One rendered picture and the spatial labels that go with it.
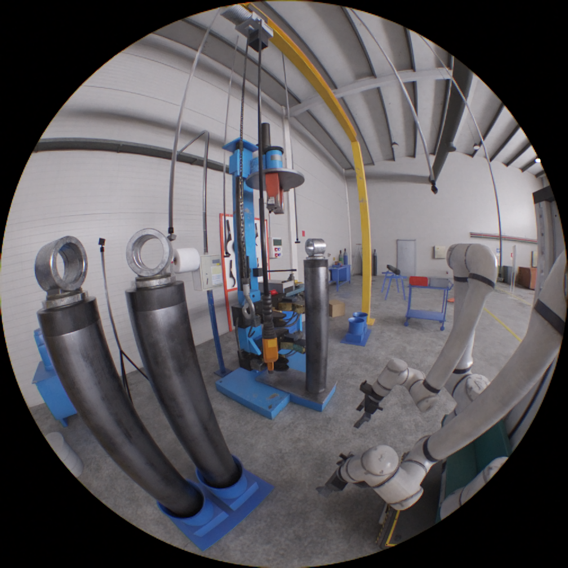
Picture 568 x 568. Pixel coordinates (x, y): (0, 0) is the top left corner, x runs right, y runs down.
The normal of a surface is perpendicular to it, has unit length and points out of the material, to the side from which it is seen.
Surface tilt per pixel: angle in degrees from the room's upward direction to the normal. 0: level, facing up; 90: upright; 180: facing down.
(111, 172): 90
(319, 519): 0
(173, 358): 90
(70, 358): 90
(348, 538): 0
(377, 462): 21
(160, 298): 90
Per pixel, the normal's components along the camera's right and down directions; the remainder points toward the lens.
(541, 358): -0.85, 0.11
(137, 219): 0.84, 0.04
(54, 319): 0.65, 0.09
